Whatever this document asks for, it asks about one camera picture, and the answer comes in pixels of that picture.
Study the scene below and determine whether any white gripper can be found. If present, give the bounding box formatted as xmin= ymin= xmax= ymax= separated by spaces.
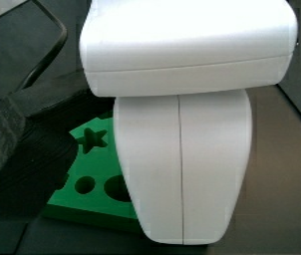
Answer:
xmin=113 ymin=90 xmax=251 ymax=245

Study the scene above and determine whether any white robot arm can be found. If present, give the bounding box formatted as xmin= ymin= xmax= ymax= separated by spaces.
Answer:
xmin=80 ymin=0 xmax=296 ymax=245

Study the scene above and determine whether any green foam shape board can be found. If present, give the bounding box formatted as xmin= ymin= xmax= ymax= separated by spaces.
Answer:
xmin=40 ymin=111 xmax=211 ymax=246

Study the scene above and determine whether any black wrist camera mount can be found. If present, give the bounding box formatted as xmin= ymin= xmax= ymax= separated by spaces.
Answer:
xmin=0 ymin=71 xmax=113 ymax=221

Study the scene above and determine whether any black cable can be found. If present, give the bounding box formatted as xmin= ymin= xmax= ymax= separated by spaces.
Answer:
xmin=17 ymin=0 xmax=69 ymax=93

